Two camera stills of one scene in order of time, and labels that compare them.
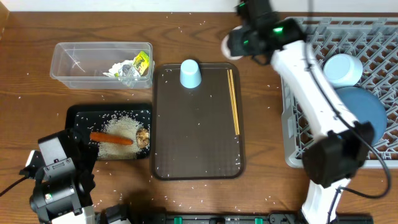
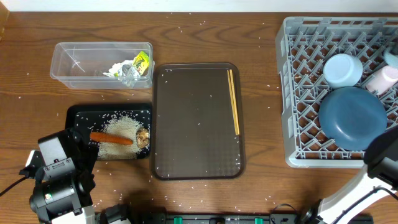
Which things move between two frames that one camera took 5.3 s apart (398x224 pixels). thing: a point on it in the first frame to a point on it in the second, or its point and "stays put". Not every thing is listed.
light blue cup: x=190 y=75 to x=391 y=59
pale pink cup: x=225 y=48 to x=383 y=79
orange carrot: x=98 y=136 stays put
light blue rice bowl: x=342 y=70 stays put
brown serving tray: x=198 y=131 stays put
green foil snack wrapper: x=142 y=62 stays put
